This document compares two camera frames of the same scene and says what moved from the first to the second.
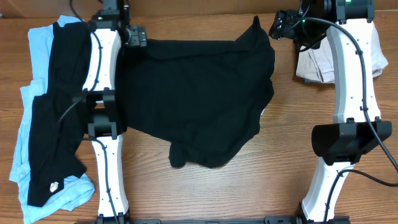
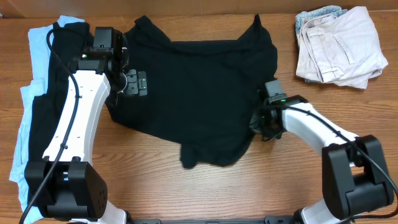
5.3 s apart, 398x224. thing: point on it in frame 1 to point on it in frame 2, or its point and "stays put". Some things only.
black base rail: x=273 y=219 stays put
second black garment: x=58 y=116 stays put
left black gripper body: x=138 y=37 to x=135 y=83
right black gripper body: x=290 y=27 to x=263 y=124
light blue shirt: x=77 y=191 stays put
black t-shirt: x=204 y=99 stays put
